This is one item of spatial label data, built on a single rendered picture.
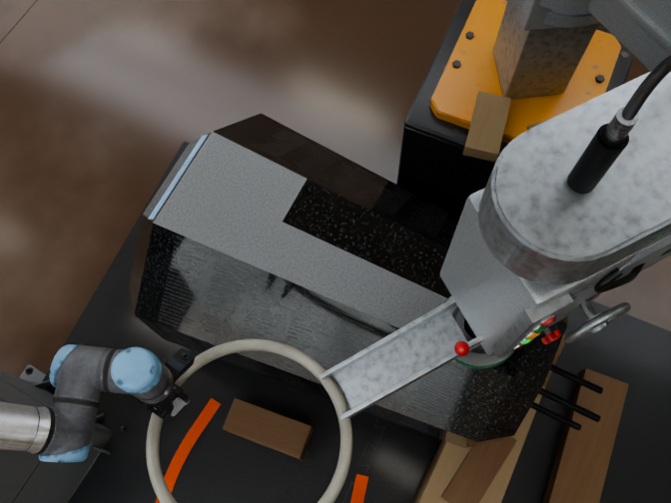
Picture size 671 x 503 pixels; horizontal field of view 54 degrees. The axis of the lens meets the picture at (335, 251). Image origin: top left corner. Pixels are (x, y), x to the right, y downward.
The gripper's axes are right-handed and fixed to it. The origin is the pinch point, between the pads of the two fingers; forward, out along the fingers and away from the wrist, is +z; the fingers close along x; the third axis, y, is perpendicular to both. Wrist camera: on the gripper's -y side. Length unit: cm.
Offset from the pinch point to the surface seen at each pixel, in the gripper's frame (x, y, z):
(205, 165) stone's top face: -36, -57, 2
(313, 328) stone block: 17.3, -35.3, 10.7
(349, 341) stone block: 28.1, -37.6, 9.7
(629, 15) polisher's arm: 47, -118, -56
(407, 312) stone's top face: 38, -51, 1
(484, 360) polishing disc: 61, -50, -2
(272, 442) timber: 17, -7, 73
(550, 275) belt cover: 58, -41, -78
